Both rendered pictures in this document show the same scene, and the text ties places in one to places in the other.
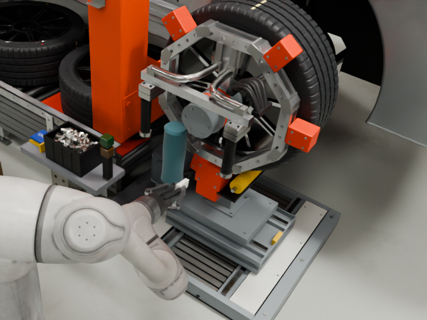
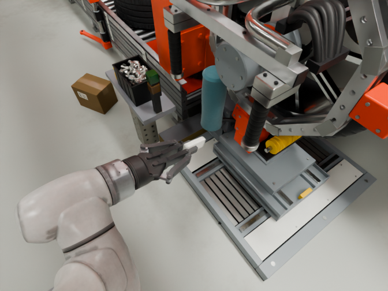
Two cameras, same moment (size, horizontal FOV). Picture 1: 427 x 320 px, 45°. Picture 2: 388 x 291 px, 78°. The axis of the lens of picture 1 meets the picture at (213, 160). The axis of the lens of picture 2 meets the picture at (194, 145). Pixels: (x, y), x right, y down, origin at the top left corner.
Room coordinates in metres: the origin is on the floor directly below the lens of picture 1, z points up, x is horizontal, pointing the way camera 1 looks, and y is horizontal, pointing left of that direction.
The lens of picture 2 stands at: (0.91, -0.09, 1.24)
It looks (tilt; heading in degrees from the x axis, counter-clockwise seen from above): 53 degrees down; 27
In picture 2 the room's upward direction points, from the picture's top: straight up
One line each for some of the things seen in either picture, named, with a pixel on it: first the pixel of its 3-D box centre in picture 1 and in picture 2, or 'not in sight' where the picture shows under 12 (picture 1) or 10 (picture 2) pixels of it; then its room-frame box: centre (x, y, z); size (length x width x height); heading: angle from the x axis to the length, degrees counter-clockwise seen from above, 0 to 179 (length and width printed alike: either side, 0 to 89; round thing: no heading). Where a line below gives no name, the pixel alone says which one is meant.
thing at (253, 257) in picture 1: (230, 219); (267, 163); (1.71, -0.12, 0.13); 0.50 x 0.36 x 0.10; 62
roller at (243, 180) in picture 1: (250, 172); (293, 133); (1.61, -0.16, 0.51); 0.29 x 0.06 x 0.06; 152
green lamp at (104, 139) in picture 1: (107, 140); (152, 77); (1.52, 0.41, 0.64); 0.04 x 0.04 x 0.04; 62
